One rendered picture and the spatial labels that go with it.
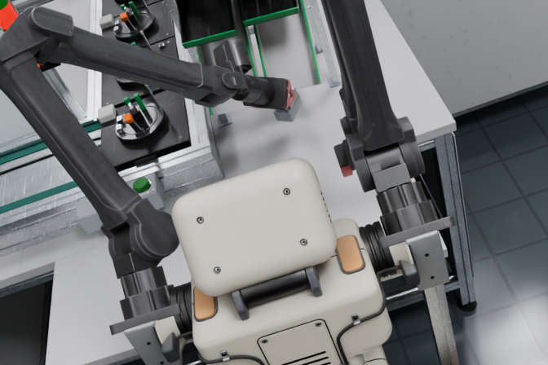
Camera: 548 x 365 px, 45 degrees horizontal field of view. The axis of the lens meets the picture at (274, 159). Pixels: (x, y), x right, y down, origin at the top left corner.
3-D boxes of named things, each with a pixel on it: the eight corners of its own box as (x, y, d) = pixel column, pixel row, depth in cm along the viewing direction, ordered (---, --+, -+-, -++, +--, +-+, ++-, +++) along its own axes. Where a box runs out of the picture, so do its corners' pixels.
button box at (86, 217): (165, 207, 163) (156, 191, 159) (86, 235, 165) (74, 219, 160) (164, 187, 168) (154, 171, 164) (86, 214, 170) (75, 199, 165)
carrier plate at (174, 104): (192, 145, 169) (188, 139, 167) (103, 176, 170) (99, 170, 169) (183, 90, 186) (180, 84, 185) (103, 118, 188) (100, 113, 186)
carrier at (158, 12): (176, 41, 205) (160, 6, 197) (103, 67, 207) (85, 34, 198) (170, 2, 223) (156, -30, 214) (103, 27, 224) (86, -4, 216)
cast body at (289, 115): (293, 122, 155) (284, 100, 150) (276, 120, 157) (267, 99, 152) (306, 97, 159) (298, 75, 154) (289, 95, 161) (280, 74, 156)
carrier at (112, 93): (183, 86, 187) (165, 51, 179) (103, 115, 189) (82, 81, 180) (176, 41, 205) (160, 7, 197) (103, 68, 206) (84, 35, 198)
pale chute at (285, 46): (322, 83, 165) (320, 81, 161) (271, 95, 167) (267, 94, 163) (298, -27, 165) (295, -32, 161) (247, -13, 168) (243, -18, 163)
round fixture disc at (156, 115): (169, 134, 171) (165, 128, 170) (118, 151, 172) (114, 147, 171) (165, 101, 182) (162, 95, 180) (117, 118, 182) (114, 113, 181)
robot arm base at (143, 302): (109, 336, 102) (183, 312, 101) (95, 284, 104) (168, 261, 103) (128, 329, 111) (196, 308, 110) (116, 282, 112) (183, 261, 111)
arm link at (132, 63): (4, 59, 110) (31, 29, 103) (5, 30, 112) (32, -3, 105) (214, 114, 138) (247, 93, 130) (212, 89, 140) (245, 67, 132)
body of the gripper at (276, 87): (249, 76, 150) (232, 72, 143) (289, 79, 145) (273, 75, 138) (246, 106, 150) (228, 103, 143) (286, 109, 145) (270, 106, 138)
